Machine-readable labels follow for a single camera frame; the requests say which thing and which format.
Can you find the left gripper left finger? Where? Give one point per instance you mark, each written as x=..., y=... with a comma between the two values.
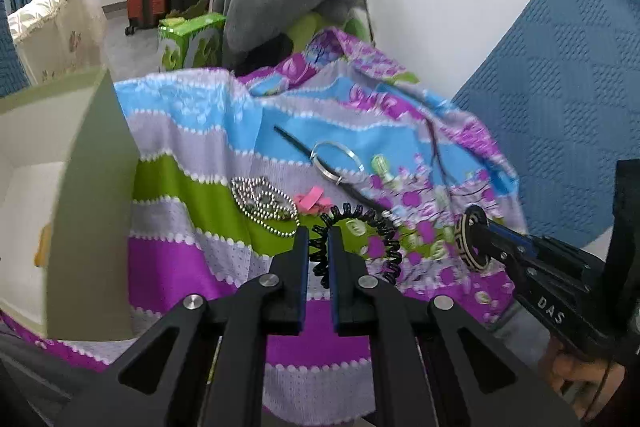
x=287, y=310

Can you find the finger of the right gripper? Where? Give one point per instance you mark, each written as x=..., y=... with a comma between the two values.
x=515, y=262
x=498, y=237

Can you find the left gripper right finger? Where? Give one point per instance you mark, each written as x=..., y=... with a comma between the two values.
x=351, y=289

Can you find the black patterned bangle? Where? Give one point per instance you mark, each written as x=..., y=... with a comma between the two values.
x=469, y=235

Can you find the pink hair clip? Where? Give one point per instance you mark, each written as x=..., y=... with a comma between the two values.
x=313, y=202

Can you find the black hair stick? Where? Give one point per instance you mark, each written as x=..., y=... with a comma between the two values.
x=331, y=174

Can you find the green jade pendant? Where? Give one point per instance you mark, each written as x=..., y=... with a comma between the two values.
x=381, y=168

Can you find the orange gourd-shaped pendant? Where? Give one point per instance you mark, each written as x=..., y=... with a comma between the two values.
x=42, y=253

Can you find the person's right hand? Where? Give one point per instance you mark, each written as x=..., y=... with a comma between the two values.
x=597, y=380

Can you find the blue knitted chair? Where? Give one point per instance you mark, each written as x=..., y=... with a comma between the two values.
x=560, y=95
x=12, y=74

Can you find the green white cardboard box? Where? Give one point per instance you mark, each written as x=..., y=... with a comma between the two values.
x=67, y=157

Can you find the green printed carton box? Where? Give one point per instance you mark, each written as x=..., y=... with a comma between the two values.
x=190, y=39

